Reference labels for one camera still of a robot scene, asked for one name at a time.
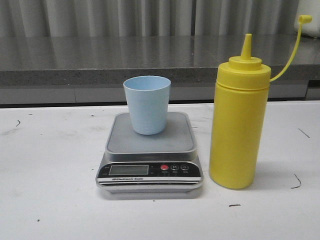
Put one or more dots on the white object on counter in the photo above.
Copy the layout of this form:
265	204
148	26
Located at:
312	29

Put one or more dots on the light blue plastic cup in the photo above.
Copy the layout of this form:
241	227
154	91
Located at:
147	98

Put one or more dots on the grey stone counter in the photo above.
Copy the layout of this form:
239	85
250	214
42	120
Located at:
81	71

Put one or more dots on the yellow squeeze bottle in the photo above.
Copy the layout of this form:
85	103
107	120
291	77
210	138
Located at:
240	99

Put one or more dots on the white pleated curtain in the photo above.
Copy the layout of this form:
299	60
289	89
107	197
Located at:
124	18

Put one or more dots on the silver digital kitchen scale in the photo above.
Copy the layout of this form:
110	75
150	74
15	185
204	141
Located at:
160	166

